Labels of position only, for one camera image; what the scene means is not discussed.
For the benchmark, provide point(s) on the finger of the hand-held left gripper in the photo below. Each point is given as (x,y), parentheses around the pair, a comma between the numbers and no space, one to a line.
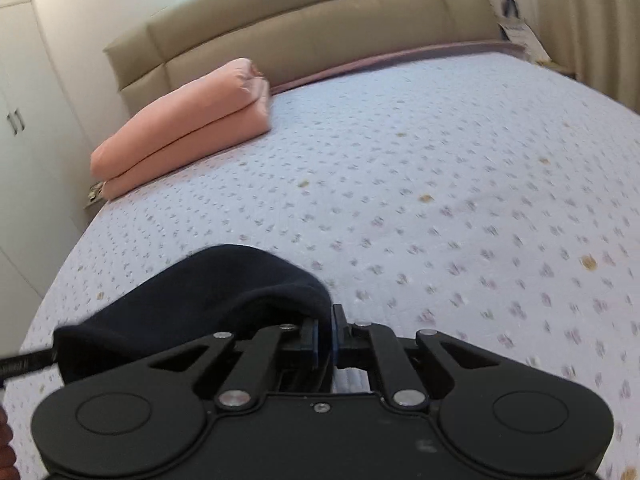
(27,361)

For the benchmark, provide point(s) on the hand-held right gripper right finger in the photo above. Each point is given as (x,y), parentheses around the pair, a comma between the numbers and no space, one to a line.
(336,332)

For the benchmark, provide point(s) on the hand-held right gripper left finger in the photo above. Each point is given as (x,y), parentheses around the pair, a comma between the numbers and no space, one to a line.
(312,342)

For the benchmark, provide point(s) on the dark navy garment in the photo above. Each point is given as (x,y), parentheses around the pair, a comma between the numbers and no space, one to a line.
(200,300)

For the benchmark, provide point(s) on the floral white bedspread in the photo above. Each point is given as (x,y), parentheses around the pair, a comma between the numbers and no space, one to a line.
(400,200)

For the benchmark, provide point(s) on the folded pink blanket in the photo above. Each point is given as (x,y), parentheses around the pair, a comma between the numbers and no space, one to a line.
(190,125)

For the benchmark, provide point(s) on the white wardrobe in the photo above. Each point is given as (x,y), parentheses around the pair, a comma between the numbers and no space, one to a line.
(35,110)

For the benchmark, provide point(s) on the mauve bed sheet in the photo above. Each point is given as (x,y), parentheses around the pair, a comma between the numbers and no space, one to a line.
(400,60)

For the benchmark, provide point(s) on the beige padded headboard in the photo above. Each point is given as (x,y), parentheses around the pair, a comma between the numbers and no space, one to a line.
(310,25)

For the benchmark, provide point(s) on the white paper bag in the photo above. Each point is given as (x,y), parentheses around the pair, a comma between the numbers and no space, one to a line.
(522,32)

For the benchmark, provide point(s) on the beige curtain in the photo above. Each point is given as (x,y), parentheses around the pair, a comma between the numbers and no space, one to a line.
(585,15)

